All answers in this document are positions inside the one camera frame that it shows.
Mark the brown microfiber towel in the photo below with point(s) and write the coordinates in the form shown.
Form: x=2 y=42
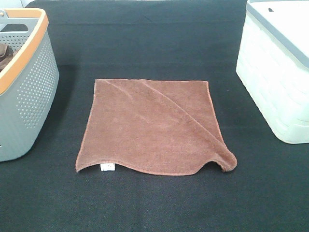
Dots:
x=154 y=127

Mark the brown towel in basket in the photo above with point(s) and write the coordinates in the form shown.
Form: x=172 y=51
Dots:
x=6 y=55

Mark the black fabric table mat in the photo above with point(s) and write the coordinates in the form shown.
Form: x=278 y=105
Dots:
x=157 y=40

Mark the grey perforated basket orange rim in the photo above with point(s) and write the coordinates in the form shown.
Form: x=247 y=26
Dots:
x=28 y=82

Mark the white plastic basket grey rim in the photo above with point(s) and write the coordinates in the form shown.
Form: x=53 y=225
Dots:
x=273 y=65

